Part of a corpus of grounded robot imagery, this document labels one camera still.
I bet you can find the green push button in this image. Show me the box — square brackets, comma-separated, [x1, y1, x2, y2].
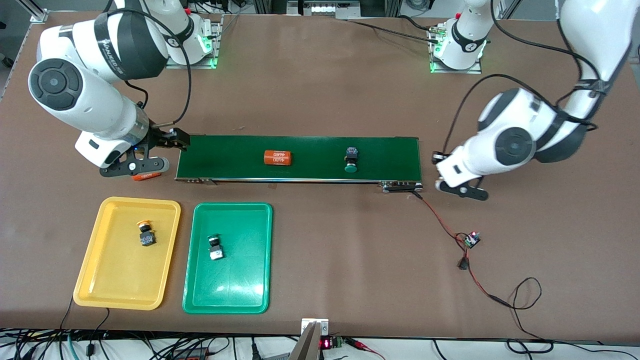
[207, 233, 226, 262]
[344, 146, 361, 174]

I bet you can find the yellow push button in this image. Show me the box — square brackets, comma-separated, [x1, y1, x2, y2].
[136, 220, 157, 247]

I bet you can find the green conveyor belt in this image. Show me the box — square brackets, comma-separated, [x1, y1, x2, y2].
[174, 134, 425, 194]

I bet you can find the yellow plastic tray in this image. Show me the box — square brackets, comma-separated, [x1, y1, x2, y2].
[73, 196, 182, 311]

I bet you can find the green plastic tray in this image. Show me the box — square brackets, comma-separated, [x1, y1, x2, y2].
[182, 202, 274, 315]

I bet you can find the aluminium corner profile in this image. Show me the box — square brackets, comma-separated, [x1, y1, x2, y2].
[20, 0, 49, 24]

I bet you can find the red clip lead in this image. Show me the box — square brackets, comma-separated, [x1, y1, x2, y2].
[345, 338, 386, 360]

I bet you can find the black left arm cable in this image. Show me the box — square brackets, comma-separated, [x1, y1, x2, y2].
[442, 0, 611, 156]

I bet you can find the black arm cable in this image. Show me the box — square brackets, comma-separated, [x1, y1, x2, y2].
[442, 0, 611, 156]
[107, 7, 193, 128]

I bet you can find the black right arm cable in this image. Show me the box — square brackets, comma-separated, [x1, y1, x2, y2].
[107, 7, 193, 128]

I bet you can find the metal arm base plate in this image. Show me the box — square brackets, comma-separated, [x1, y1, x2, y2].
[167, 14, 224, 70]
[428, 22, 483, 75]

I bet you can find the black power cable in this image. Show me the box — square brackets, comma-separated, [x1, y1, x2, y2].
[345, 15, 441, 46]

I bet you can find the looped black cable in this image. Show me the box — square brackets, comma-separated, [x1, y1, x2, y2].
[500, 277, 555, 353]

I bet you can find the thin black cable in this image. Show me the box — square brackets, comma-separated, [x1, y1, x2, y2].
[60, 297, 75, 333]
[87, 307, 111, 353]

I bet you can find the aluminium frame rack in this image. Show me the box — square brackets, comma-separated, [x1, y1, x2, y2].
[252, 0, 401, 20]

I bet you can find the silver mounting bracket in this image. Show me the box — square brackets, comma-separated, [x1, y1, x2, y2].
[301, 318, 330, 337]

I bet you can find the grey camera stand beam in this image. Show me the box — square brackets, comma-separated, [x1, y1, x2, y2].
[289, 322, 322, 360]

